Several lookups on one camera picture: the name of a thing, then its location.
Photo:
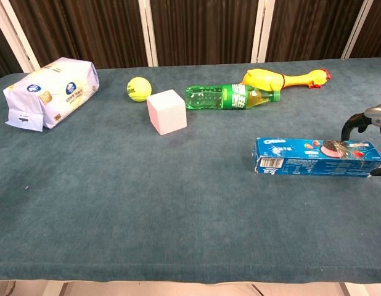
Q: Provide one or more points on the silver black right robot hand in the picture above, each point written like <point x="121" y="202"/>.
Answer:
<point x="377" y="114"/>

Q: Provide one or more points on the blue snack packet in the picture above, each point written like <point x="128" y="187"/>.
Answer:
<point x="301" y="160"/>

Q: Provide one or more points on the yellow rubber chicken toy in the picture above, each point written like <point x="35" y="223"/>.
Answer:
<point x="261" y="78"/>

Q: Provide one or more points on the green plastic soda bottle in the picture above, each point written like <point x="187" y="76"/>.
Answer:
<point x="209" y="97"/>

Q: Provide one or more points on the pink foam cube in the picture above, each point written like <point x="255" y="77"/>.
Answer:
<point x="167" y="112"/>

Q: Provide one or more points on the yellow tennis ball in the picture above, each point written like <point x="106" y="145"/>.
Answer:
<point x="139" y="87"/>

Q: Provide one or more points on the teal table cover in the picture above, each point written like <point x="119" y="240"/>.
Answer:
<point x="116" y="200"/>

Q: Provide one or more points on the white blue tissue pack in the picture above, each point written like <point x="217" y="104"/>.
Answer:
<point x="55" y="92"/>

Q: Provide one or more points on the dark folding screen white frame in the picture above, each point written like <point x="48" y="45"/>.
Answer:
<point x="193" y="31"/>

